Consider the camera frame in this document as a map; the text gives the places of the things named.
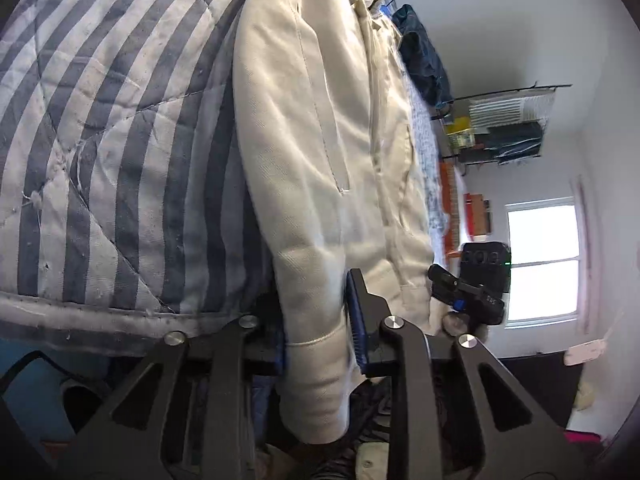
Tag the yellow box on rack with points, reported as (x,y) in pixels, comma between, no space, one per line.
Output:
(460,133)

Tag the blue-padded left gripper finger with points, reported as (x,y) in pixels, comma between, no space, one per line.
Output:
(375,355)

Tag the hanging striped cloth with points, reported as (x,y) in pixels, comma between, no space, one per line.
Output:
(508,108)

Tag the dark navy garment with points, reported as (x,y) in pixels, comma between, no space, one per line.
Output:
(421,59)

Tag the beige and blue jacket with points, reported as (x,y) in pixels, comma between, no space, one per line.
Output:
(324,126)

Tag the orange blanket bundle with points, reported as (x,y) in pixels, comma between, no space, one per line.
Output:
(448,181)

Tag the black metal clothes rack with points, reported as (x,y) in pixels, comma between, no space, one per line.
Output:
(460,107)

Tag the grey striped quilt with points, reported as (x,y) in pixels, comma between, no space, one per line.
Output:
(124,208)

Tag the gloved right hand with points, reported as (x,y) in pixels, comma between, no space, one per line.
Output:
(456,324)

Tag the window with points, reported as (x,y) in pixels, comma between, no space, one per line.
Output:
(546,255)

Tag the hanging dark clothes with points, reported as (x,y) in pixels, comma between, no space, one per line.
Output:
(508,143)

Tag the brown cardboard box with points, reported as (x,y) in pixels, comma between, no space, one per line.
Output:
(477,214)

